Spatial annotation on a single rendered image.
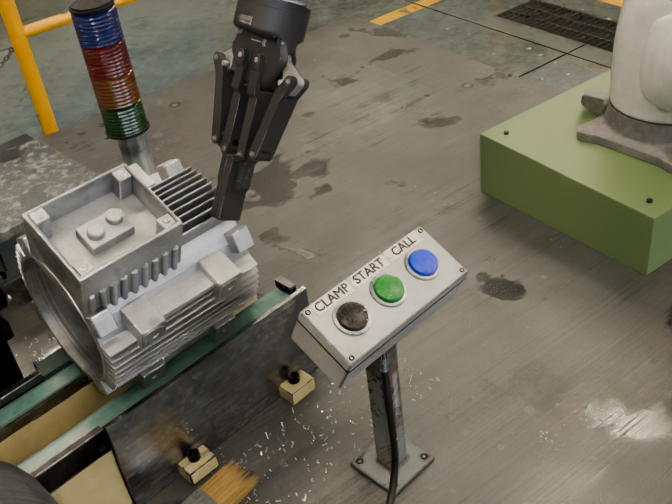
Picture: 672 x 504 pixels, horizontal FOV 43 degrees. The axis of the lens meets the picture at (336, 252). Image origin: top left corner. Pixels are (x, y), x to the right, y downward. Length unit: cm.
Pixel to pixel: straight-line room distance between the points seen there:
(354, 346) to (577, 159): 64
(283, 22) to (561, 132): 64
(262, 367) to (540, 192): 53
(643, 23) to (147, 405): 81
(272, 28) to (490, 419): 52
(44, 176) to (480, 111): 81
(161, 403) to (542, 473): 43
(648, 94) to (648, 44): 7
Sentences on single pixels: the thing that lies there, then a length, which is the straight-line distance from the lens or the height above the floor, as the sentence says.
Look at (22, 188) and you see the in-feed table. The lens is 143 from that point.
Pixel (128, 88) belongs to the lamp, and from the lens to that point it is 122.
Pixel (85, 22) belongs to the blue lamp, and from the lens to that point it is 118.
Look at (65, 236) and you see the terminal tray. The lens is 90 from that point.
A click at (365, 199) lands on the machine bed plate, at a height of 80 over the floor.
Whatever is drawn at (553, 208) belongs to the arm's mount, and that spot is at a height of 84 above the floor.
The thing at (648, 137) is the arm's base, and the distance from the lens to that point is 132.
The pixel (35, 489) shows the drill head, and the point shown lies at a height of 110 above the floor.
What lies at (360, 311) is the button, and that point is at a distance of 77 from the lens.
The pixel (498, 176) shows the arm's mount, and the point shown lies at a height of 85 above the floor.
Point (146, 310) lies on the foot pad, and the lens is 89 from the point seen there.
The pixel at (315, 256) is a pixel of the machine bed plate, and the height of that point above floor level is 80.
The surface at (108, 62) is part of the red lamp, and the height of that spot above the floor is 114.
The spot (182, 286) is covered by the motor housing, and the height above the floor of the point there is 103.
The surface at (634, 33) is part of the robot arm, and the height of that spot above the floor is 108.
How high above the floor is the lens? 157
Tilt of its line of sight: 36 degrees down
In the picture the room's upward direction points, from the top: 8 degrees counter-clockwise
